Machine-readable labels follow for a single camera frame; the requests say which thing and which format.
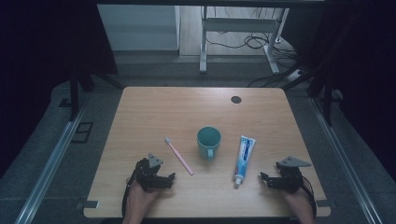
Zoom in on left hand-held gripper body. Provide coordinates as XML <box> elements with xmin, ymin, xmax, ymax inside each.
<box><xmin>134</xmin><ymin>152</ymin><xmax>166</xmax><ymax>192</ymax></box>

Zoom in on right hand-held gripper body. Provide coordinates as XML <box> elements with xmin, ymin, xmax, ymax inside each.
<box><xmin>275</xmin><ymin>155</ymin><xmax>313</xmax><ymax>194</ymax></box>

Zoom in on pink toothbrush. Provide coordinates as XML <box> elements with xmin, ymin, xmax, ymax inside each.
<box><xmin>164</xmin><ymin>136</ymin><xmax>195</xmax><ymax>176</ymax></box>

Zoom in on white and blue toothpaste tube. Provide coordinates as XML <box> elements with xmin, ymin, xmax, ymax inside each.
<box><xmin>233</xmin><ymin>134</ymin><xmax>257</xmax><ymax>189</ymax></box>

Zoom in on teal cup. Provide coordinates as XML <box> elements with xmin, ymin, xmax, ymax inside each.
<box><xmin>196</xmin><ymin>125</ymin><xmax>222</xmax><ymax>161</ymax></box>

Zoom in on black metal stand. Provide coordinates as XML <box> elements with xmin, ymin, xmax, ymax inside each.
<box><xmin>281</xmin><ymin>69</ymin><xmax>336</xmax><ymax>127</ymax></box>
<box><xmin>68</xmin><ymin>69</ymin><xmax>125</xmax><ymax>122</ymax></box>

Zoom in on white power strip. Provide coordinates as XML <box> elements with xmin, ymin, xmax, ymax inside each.
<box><xmin>286</xmin><ymin>68</ymin><xmax>304</xmax><ymax>83</ymax></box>

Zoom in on dark curtain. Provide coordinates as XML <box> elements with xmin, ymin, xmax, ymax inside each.
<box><xmin>306</xmin><ymin>0</ymin><xmax>396</xmax><ymax>185</ymax></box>
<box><xmin>0</xmin><ymin>0</ymin><xmax>120</xmax><ymax>180</ymax></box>

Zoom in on white cabinet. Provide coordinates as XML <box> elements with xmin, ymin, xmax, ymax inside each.
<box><xmin>96</xmin><ymin>4</ymin><xmax>181</xmax><ymax>51</ymax></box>

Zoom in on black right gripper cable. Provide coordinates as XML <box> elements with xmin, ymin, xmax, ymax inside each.
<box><xmin>300</xmin><ymin>175</ymin><xmax>318</xmax><ymax>218</ymax></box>

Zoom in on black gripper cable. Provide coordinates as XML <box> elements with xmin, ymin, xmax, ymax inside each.
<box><xmin>300</xmin><ymin>175</ymin><xmax>318</xmax><ymax>218</ymax></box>
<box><xmin>120</xmin><ymin>167</ymin><xmax>139</xmax><ymax>218</ymax></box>

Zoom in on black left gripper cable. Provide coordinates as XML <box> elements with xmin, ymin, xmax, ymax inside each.
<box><xmin>120</xmin><ymin>167</ymin><xmax>139</xmax><ymax>218</ymax></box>

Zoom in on metal floor rail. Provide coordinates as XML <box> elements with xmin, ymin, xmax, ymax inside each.
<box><xmin>13</xmin><ymin>100</ymin><xmax>92</xmax><ymax>224</ymax></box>
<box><xmin>309</xmin><ymin>96</ymin><xmax>383</xmax><ymax>224</ymax></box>

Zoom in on black floor cables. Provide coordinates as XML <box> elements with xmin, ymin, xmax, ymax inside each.
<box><xmin>205</xmin><ymin>6</ymin><xmax>302</xmax><ymax>89</ymax></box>

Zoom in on white desk frame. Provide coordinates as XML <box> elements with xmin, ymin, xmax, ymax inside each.
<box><xmin>199</xmin><ymin>5</ymin><xmax>290</xmax><ymax>75</ymax></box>

